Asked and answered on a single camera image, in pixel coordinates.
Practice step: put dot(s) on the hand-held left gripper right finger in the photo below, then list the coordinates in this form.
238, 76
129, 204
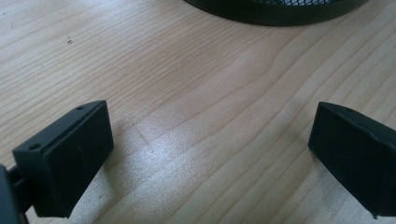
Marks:
355, 161

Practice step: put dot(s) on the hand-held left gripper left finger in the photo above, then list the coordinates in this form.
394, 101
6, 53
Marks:
70, 158

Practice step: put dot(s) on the black mesh basket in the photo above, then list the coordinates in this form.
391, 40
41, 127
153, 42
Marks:
280, 14

